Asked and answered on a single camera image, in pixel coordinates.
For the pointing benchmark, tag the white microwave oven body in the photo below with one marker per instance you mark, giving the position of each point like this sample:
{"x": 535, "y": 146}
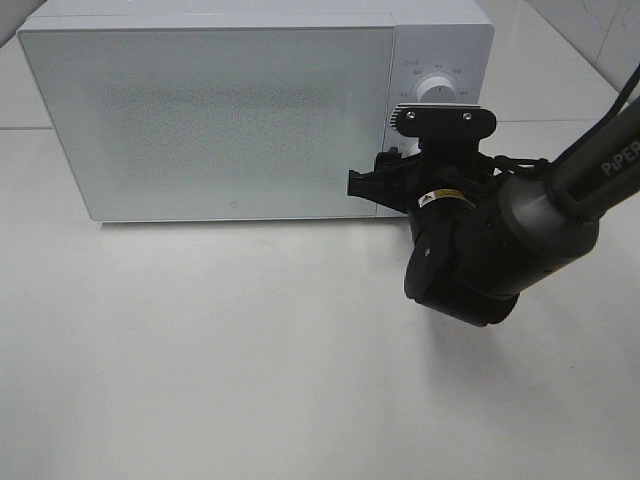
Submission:
{"x": 452, "y": 38}

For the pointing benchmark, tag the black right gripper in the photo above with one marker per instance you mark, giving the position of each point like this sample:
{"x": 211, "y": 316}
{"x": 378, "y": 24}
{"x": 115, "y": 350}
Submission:
{"x": 442, "y": 195}

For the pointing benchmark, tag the white microwave door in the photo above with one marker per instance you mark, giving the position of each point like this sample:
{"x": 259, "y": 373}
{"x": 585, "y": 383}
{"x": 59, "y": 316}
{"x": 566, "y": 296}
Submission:
{"x": 189, "y": 125}

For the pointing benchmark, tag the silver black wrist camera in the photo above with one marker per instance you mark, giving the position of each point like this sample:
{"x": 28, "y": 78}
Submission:
{"x": 443, "y": 122}

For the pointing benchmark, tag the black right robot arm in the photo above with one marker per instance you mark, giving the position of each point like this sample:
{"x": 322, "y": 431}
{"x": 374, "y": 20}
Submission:
{"x": 485, "y": 228}

